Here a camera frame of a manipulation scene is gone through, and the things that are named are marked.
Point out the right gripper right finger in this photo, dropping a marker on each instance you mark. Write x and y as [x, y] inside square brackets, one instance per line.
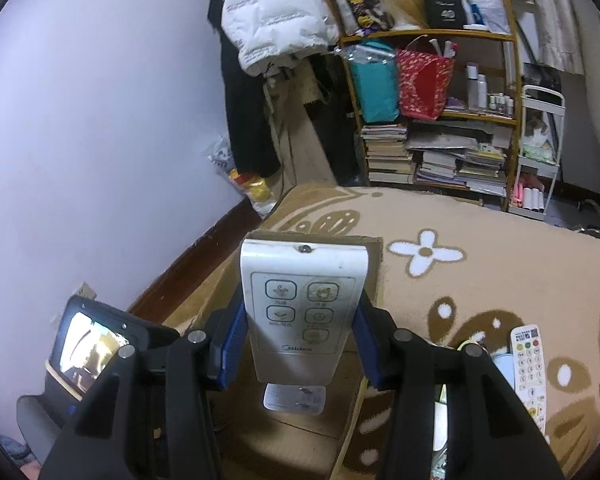
[490, 433]

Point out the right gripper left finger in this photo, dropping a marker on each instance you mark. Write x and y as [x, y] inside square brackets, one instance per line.
[148, 416]

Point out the white TV remote control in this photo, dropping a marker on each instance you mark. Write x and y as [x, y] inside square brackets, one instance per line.
[530, 382]

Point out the brown cardboard box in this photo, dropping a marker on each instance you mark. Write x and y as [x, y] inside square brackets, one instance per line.
[286, 413]

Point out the white power adapter plug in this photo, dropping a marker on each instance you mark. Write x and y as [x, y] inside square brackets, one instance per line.
[293, 399]

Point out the white Midea fan remote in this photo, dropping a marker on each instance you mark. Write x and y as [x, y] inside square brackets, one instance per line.
[300, 299]

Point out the left gripper display unit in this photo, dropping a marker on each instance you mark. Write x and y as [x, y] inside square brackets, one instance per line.
[90, 333]

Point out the beige brown floral rug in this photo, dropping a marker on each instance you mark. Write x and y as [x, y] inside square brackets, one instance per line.
[456, 274]

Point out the plastic bag with toys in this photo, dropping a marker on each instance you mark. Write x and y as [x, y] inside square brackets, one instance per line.
[260, 196]

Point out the pile of books right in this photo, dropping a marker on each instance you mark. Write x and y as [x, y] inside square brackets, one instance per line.
[462, 155]

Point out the stack of books left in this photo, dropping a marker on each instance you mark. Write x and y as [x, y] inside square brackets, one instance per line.
[387, 159]

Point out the black hanging garment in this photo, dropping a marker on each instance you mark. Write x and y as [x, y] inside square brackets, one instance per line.
[248, 128]

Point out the white rolling cart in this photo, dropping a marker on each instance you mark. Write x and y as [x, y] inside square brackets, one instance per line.
[539, 151]

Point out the wooden bookshelf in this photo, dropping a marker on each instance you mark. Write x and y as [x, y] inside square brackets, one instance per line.
[486, 82]

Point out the red gift bag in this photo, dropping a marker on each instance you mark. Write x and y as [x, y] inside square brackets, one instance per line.
[423, 79]

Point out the teal bag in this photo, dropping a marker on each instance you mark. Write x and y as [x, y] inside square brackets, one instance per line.
[375, 75]

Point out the white puffer jacket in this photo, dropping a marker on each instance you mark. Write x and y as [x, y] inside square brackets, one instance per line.
[274, 34]

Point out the black box with 40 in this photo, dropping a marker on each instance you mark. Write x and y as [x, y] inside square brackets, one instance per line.
[445, 14]

